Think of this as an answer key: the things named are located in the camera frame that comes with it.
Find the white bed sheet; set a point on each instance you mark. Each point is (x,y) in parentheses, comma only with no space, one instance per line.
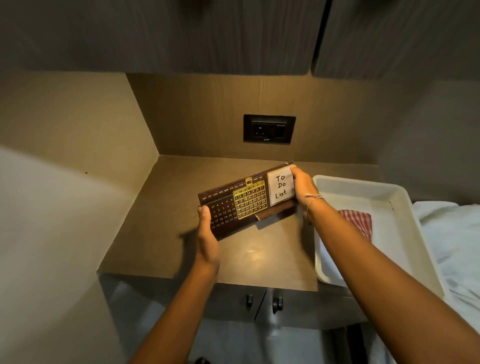
(450,255)

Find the person's right forearm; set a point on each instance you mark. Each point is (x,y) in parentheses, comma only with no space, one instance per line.
(382,281)

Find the person's left hand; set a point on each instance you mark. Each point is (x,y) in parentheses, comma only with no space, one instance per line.
(207,240)

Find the black cabinet knob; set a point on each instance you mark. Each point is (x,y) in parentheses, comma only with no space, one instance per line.
(277,303)
(249,301)

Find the black wall socket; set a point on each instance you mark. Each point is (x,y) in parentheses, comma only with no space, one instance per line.
(269,129)

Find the white plastic tray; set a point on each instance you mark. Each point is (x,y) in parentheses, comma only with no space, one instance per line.
(382,232)

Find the grey lower cabinet door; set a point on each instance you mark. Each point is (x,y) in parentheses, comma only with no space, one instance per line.
(180,300)

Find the white notepad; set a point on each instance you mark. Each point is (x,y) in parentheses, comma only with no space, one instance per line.
(281,185)

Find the person's left forearm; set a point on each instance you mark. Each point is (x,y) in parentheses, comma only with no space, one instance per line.
(176,315)

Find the grey overhead cabinet door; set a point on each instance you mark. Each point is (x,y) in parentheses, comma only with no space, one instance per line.
(397,37)
(157,35)

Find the brown wooden desk calendar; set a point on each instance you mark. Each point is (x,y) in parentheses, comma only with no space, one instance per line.
(240,204)

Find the red checked cloth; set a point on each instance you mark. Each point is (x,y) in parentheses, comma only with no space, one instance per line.
(359,222)

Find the person's right hand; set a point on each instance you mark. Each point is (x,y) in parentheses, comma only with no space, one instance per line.
(305,187)

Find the person's left thumb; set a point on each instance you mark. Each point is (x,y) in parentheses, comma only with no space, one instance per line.
(204,217)

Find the person's right thumb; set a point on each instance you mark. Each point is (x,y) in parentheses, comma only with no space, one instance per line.
(298,173)

